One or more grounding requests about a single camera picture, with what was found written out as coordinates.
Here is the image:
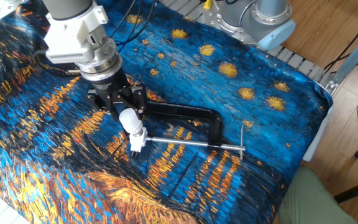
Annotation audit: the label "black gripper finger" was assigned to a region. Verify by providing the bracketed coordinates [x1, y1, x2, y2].
[129, 85, 147, 121]
[87, 91, 121, 121]

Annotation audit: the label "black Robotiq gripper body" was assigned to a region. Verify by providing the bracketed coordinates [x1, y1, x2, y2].
[89, 70, 136, 111]

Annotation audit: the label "white light bulb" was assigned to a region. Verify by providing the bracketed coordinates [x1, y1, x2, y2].
[119, 108, 144, 136]

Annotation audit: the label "black C-clamp with silver screw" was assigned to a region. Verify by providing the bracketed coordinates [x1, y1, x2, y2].
[140, 100, 247, 161]

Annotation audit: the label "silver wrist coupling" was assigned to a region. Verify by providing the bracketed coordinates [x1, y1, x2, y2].
[78, 40, 124, 82]

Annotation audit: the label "starry night painting tablecloth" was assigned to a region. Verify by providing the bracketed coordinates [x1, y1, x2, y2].
[0, 0, 334, 224]

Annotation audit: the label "green trousers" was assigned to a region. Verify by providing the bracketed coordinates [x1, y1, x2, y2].
[278, 164, 358, 224]

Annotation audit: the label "white wrist mount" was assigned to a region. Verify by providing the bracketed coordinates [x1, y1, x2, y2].
[44, 1, 117, 65]

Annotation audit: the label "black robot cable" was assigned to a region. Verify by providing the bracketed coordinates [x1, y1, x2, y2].
[32, 0, 158, 77]

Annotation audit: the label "black floor cable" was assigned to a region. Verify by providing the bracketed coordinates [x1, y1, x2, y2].
[323, 9, 358, 74]

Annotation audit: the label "aluminium frame post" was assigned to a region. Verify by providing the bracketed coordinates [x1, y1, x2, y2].
[324, 27, 358, 94]

